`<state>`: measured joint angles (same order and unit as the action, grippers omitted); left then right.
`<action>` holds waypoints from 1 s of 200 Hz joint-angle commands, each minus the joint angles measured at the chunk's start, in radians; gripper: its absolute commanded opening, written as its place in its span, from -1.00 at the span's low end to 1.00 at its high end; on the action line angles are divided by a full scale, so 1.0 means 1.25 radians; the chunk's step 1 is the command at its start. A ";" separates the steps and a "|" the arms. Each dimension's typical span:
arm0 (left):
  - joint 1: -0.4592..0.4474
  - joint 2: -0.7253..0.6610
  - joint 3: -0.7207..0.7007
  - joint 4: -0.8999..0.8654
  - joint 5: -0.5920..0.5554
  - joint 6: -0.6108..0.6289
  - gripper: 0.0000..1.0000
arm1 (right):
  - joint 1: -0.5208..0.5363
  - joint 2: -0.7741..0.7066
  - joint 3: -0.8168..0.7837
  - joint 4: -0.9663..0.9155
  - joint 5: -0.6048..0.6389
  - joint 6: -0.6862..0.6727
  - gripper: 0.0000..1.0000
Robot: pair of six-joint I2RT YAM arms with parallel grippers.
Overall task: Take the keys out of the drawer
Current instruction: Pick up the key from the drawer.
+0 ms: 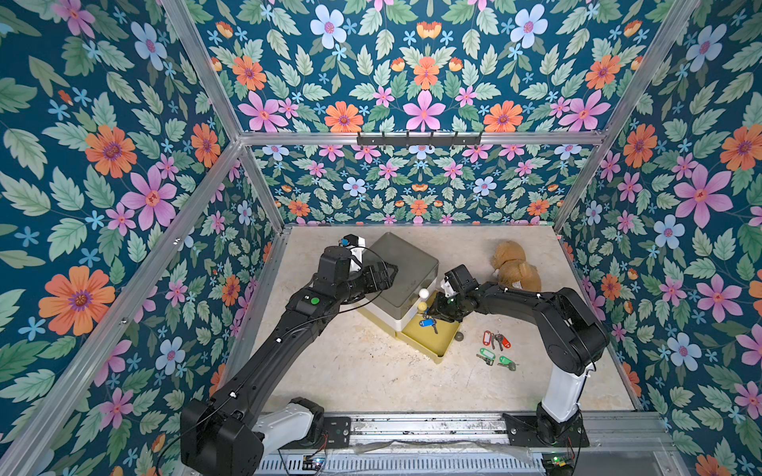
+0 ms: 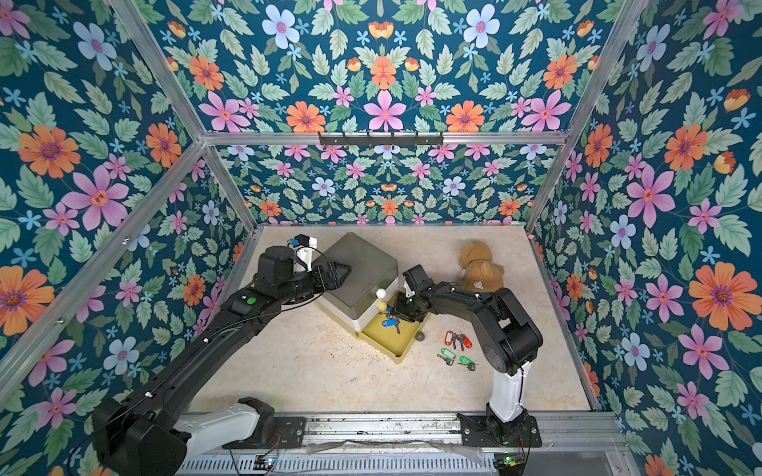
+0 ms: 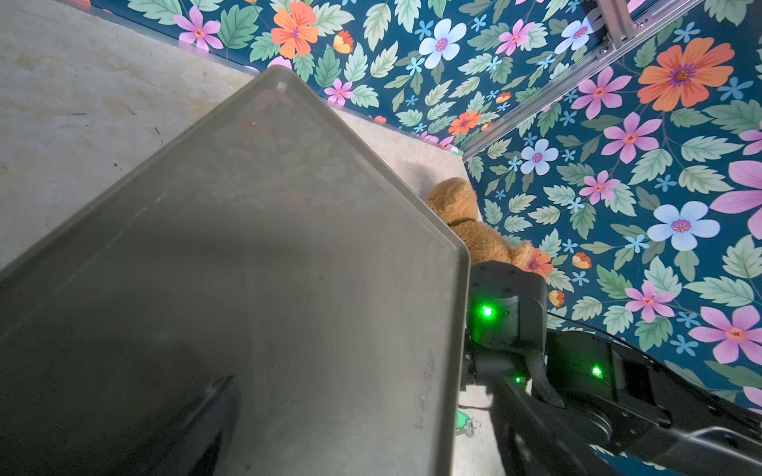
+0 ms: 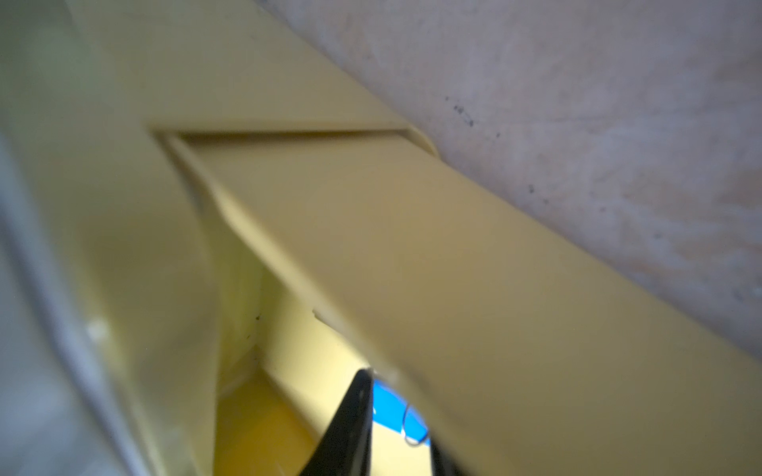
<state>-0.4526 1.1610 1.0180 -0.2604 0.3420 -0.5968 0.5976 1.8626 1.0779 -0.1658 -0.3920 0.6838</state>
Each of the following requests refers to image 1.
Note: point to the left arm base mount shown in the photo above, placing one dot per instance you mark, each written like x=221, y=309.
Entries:
x=302, y=424

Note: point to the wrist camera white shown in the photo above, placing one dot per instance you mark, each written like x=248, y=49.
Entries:
x=458, y=281
x=356, y=245

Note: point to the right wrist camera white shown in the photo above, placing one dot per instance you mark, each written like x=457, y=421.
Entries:
x=458, y=281

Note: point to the yellow drawer cabinet base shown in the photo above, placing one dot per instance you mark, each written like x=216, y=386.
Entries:
x=433, y=341

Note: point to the aluminium frame left top beam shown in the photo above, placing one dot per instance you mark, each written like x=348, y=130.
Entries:
x=43, y=426

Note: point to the blue tag key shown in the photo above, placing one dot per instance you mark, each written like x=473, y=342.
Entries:
x=429, y=323

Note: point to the aluminium frame post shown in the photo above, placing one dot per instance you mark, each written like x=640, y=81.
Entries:
x=676, y=21
x=179, y=15

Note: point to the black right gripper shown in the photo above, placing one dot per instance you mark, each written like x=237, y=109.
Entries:
x=444, y=305

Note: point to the aluminium frame right rear post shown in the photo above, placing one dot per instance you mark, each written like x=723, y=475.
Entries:
x=676, y=21

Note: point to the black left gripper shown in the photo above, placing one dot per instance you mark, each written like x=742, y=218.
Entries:
x=382, y=283

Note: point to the aluminium frame left rear post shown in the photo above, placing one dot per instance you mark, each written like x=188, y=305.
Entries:
x=179, y=15

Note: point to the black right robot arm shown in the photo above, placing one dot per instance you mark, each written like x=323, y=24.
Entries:
x=571, y=333

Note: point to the grey top drawer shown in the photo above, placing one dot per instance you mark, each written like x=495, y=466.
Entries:
x=403, y=298

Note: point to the green tag key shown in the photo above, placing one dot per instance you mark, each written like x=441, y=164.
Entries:
x=507, y=363
x=487, y=356

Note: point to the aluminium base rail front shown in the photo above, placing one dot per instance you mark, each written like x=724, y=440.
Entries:
x=620, y=443

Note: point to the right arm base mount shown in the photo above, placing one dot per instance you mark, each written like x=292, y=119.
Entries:
x=558, y=421

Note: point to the brown teddy bear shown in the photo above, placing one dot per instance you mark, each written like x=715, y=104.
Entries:
x=512, y=269

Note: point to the black wall hook rail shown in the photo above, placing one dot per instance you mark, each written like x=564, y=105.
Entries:
x=408, y=139

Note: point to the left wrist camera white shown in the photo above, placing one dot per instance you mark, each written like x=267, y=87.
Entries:
x=356, y=245

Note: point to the grey top drawer cabinet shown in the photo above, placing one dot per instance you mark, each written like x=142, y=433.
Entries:
x=412, y=262

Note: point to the aluminium frame left floor rail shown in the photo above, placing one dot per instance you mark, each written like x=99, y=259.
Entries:
x=246, y=341

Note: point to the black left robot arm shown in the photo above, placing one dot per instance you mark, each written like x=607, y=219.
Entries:
x=229, y=434

